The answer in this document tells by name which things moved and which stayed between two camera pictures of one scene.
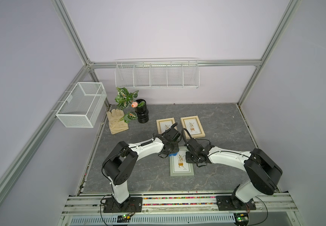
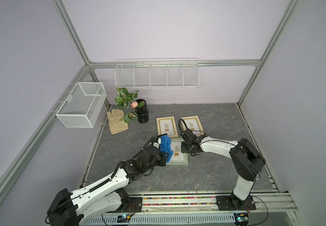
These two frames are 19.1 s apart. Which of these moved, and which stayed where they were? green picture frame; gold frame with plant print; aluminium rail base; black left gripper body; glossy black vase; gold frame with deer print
Moved: black left gripper body; green picture frame
Stayed: gold frame with plant print; gold frame with deer print; glossy black vase; aluminium rail base
